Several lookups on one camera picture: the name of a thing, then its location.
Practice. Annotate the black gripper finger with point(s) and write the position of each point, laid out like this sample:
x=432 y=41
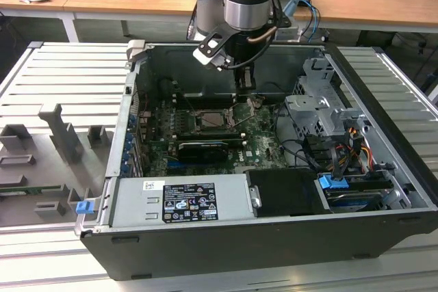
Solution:
x=241 y=80

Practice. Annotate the black RAM slot bank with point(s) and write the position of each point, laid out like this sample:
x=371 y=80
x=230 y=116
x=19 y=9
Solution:
x=208 y=136
x=205 y=101

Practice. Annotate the CPU socket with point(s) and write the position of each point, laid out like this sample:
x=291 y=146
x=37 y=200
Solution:
x=196 y=122

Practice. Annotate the green motherboard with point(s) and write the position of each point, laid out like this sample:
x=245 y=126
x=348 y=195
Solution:
x=260 y=148

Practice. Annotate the silver metal disk bay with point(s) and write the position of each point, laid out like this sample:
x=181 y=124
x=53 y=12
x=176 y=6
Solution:
x=308 y=110

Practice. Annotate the black graphics card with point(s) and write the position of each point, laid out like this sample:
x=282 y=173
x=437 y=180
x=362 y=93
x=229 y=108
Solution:
x=202 y=152

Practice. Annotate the black plastic shroud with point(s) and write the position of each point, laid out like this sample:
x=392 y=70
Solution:
x=284 y=193

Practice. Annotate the hard disk in blue carrier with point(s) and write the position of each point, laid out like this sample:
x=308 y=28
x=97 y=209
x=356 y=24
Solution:
x=332 y=182

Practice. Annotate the grey power supply unit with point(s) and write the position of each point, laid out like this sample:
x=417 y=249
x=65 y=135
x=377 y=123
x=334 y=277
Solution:
x=137 y=203

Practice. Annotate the black open PC case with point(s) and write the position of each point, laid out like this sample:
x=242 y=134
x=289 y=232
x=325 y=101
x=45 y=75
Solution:
x=239 y=251

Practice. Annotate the blue case latch clip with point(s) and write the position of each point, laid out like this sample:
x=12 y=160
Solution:
x=83 y=207

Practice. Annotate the grey parts rack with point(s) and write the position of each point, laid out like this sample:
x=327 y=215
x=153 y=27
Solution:
x=44 y=155

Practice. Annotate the green RAM stick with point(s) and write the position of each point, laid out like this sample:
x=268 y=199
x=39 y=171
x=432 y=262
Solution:
x=34 y=189

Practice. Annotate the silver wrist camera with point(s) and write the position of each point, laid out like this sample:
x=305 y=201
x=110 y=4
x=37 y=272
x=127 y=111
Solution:
x=205 y=56

